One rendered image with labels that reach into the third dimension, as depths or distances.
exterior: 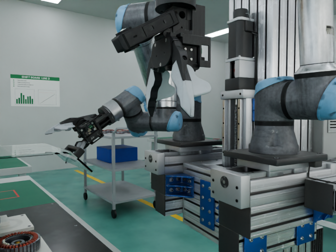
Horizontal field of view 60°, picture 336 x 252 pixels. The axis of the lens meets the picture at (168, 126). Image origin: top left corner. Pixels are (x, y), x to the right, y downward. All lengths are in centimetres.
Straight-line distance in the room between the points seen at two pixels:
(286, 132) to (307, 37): 27
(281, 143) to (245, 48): 44
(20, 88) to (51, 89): 56
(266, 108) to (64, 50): 592
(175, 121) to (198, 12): 56
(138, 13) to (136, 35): 66
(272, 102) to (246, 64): 32
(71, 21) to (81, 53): 67
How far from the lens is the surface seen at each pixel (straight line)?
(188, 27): 54
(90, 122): 99
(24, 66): 636
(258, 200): 87
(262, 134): 93
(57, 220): 118
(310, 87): 86
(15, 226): 115
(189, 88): 45
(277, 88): 92
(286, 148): 92
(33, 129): 633
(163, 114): 105
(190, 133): 129
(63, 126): 100
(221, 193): 88
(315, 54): 87
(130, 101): 104
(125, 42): 47
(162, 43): 51
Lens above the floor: 116
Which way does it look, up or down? 2 degrees down
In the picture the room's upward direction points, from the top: straight up
